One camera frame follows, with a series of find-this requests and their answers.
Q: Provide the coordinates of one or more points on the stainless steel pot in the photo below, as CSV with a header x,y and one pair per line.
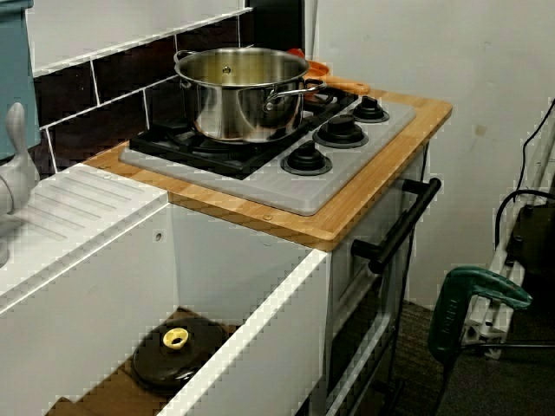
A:
x,y
243,112

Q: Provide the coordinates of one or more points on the grey stove top panel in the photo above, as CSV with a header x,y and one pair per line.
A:
x,y
303,190

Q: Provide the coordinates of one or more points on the black stove knob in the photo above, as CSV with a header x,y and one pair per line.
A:
x,y
370,110
340,130
307,158

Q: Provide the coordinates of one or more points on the black burner grate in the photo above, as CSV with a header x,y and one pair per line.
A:
x,y
208,158

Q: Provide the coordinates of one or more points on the wooden countertop board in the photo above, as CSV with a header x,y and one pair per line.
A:
x,y
368,203

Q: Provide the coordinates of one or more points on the white oven cabinet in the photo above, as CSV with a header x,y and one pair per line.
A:
x,y
342,277

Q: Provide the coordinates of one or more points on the white sink unit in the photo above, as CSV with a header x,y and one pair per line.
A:
x,y
260,346

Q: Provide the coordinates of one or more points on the orange toy frying pan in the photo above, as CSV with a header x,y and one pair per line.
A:
x,y
347,83

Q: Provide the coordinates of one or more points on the dark lid with yellow knob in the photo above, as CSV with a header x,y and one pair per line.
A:
x,y
195,351

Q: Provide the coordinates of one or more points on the green power tool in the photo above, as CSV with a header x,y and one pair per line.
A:
x,y
446,316

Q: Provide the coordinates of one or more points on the brown cardboard sheet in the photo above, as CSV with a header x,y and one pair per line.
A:
x,y
108,394

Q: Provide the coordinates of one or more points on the grey toy faucet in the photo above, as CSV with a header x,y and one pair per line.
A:
x,y
19,173

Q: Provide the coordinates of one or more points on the dark box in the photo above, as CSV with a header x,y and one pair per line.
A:
x,y
537,234

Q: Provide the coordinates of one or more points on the thin black rod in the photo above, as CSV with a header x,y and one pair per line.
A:
x,y
520,345

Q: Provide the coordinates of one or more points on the teal plastic container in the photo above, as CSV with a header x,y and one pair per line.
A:
x,y
15,86

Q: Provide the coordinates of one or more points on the white aluminium frame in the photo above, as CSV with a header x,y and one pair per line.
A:
x,y
477,320

